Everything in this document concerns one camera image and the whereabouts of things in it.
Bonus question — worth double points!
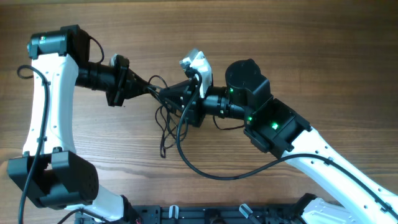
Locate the black cable bundle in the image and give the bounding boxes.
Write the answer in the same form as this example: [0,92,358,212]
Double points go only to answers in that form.
[146,74,190,159]

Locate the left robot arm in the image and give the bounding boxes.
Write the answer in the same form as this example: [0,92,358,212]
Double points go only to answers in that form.
[7,25,150,223]

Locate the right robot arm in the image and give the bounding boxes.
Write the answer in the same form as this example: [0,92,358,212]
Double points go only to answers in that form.
[159,59,397,223]

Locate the left camera cable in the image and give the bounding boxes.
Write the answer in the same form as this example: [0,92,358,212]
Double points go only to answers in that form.
[16,64,103,224]

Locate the camera cable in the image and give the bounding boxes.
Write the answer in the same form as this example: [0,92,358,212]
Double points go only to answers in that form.
[175,68,398,215]
[16,64,103,224]

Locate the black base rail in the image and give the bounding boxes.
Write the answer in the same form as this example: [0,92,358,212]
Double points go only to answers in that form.
[74,203,302,224]

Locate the right camera cable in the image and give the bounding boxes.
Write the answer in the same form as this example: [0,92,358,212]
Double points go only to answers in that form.
[175,68,398,215]

